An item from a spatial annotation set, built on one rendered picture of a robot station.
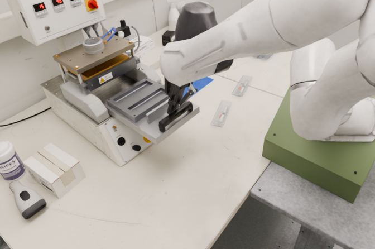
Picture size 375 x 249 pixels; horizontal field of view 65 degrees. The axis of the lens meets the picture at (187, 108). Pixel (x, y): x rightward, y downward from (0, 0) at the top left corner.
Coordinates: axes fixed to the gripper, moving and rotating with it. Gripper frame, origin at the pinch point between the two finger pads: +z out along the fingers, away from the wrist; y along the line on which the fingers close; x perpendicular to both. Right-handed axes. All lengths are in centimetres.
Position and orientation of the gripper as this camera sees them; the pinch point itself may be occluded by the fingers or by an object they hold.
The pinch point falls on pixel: (172, 105)
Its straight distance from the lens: 98.3
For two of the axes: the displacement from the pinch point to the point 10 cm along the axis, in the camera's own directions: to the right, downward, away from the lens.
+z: -2.0, 6.1, 7.7
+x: 6.6, -4.9, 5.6
